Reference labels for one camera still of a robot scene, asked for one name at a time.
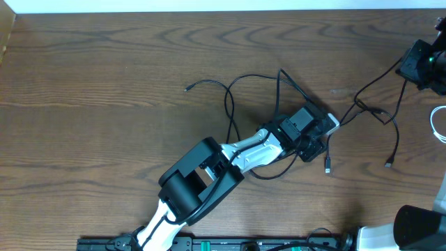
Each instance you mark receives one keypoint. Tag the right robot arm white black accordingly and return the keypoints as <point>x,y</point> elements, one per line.
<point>415,228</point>

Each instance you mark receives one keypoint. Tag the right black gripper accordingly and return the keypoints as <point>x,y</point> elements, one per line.
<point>409,68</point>

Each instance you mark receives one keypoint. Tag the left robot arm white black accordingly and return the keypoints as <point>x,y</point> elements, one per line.
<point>206,174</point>

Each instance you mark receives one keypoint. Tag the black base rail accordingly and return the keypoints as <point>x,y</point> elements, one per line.
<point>184,242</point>

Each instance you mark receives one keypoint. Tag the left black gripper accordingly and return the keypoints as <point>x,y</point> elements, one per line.
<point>318,148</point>

